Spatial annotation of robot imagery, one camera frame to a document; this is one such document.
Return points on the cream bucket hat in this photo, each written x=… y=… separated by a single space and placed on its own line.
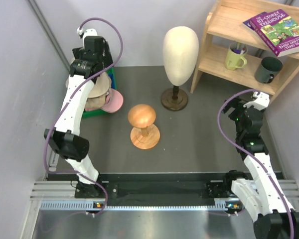
x=89 y=89

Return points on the light green mug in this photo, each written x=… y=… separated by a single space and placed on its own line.
x=235 y=61

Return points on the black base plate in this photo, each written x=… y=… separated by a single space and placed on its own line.
x=153 y=189

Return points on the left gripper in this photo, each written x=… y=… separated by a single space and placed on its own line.
x=105 y=57

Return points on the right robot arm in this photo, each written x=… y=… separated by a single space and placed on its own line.
x=272 y=214

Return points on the purple treehouse book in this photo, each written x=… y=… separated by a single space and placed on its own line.
x=279 y=31

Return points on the pink white baseball cap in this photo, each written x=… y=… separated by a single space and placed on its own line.
x=114 y=101

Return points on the wooden mushroom hat stand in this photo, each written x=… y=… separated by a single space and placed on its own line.
x=144 y=134

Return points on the wooden shelf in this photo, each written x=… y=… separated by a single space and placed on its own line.
x=225 y=20

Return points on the green plastic bin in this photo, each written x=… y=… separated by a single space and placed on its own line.
x=93 y=113

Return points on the pens in mug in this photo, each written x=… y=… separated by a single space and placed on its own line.
x=240 y=48

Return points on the cream mannequin head stand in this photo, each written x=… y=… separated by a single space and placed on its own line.
x=180 y=53

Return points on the dark grey mug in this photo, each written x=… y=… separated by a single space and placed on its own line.
x=268 y=69

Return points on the blue item in bin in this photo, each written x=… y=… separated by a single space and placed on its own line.
x=111 y=74

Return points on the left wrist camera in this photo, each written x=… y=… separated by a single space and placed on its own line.
x=88 y=32

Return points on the aluminium rail frame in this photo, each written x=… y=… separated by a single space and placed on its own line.
x=55 y=214

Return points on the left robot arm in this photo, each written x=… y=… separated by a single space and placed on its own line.
x=87 y=79

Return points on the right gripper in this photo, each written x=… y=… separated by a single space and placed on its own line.
x=235 y=103

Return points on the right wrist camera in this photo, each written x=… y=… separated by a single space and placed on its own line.
x=260 y=101

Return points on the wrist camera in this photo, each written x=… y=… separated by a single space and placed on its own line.
x=260 y=101
x=88 y=32

